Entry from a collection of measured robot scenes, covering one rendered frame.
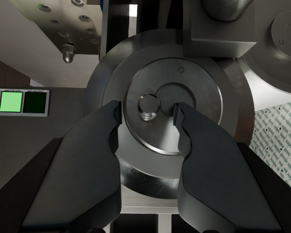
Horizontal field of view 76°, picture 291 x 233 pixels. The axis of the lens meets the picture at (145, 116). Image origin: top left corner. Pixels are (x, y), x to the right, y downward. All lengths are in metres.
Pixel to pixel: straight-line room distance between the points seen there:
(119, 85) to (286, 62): 0.16
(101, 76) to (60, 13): 0.30
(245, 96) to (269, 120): 0.17
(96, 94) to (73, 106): 0.36
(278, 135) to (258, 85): 0.14
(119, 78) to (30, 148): 0.43
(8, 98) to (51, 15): 0.25
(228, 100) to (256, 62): 0.05
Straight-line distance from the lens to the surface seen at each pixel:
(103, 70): 0.17
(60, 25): 0.49
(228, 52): 0.17
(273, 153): 0.34
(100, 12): 0.40
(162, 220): 0.53
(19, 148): 0.58
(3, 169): 0.60
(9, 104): 0.59
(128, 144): 0.15
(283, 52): 0.22
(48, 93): 0.55
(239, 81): 0.19
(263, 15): 0.24
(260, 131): 0.37
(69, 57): 0.55
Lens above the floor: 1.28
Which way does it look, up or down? 8 degrees down
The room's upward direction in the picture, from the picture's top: 179 degrees counter-clockwise
